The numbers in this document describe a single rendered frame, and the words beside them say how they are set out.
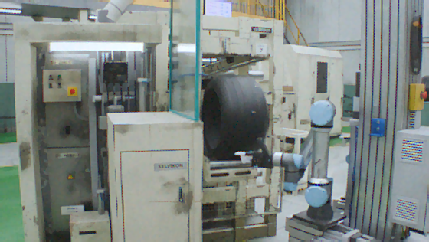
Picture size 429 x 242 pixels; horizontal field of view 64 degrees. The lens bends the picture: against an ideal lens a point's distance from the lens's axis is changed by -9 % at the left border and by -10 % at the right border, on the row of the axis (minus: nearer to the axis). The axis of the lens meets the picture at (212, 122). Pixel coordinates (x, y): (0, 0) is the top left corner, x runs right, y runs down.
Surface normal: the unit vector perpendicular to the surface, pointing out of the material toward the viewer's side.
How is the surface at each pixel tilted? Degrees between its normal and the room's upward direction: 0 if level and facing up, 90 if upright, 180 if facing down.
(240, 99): 63
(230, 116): 84
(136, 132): 90
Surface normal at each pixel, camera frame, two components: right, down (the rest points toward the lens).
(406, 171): -0.79, 0.06
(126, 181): 0.32, 0.11
